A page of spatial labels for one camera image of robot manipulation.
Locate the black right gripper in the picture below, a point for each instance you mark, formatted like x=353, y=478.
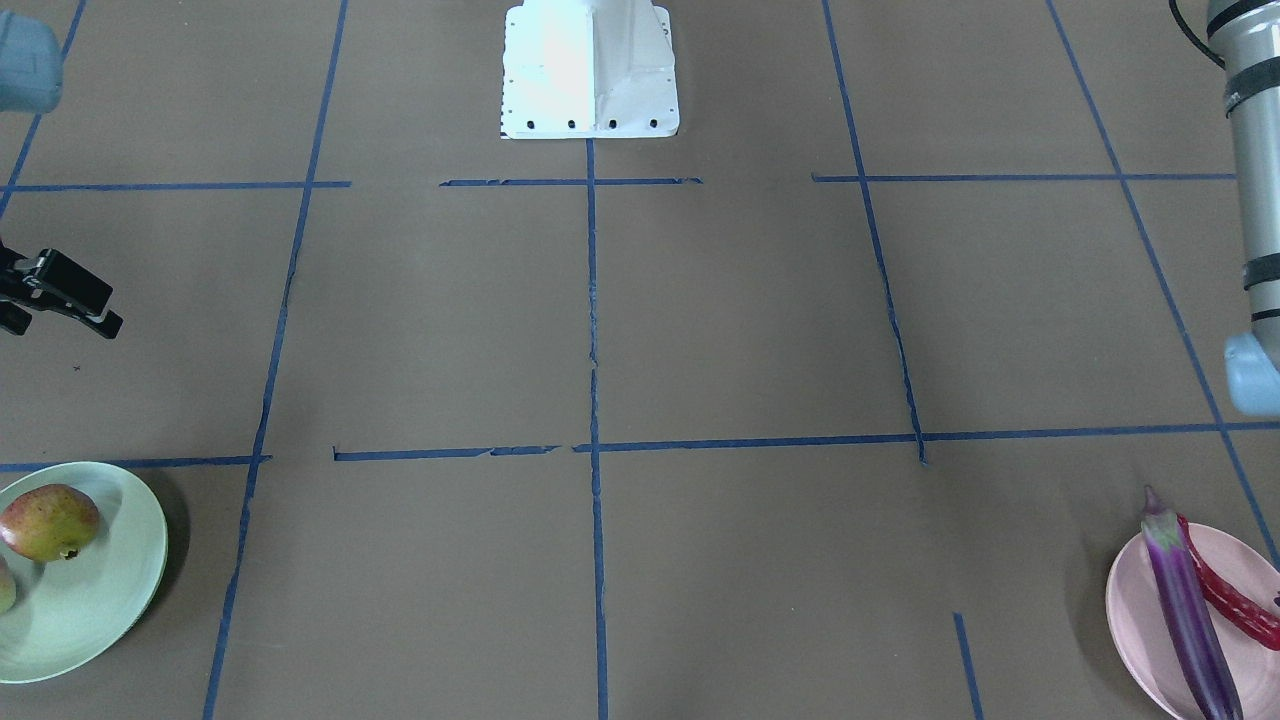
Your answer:
x=62, y=284

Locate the red yellow apple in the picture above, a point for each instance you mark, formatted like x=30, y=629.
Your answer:
x=50, y=523

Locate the purple eggplant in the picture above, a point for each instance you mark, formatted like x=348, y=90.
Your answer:
x=1202, y=663

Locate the red chili pepper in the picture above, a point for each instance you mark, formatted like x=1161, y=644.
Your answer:
x=1248, y=616

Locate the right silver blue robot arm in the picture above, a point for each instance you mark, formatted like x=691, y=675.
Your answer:
x=31, y=72

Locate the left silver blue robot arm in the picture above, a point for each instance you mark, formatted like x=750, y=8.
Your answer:
x=1242, y=39

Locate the green plate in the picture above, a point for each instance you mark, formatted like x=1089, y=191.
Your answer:
x=67, y=612

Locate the pink plate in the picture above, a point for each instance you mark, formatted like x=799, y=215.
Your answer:
x=1138, y=629

